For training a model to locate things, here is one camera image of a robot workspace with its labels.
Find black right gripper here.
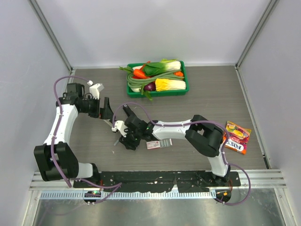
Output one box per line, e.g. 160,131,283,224
119,126,142,151

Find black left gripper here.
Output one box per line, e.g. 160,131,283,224
79,96,115,120

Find red white staple box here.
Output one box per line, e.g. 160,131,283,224
146,139,173,150

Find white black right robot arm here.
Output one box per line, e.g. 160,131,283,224
112,114,231,186

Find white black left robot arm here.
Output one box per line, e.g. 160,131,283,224
34,81,113,188

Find green plastic tray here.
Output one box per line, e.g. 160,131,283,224
120,59,190,100

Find green long beans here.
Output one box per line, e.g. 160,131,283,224
127,72,184,89

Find purple red onion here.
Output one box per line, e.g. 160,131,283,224
143,82,156,91

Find yellow white napa cabbage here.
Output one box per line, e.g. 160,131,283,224
155,79,186,92

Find white green bok choy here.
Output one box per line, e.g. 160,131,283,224
143,60,181,76

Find small orange carrot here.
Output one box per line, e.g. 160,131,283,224
174,71,184,77

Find colourful candy packet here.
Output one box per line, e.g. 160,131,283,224
225,121,252,155

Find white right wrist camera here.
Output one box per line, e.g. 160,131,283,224
111,121,128,137

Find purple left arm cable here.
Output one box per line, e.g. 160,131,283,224
50,75,123,204

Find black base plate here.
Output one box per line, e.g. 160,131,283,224
72,169,242,193

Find slotted cable duct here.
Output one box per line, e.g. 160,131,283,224
40,190,216,200

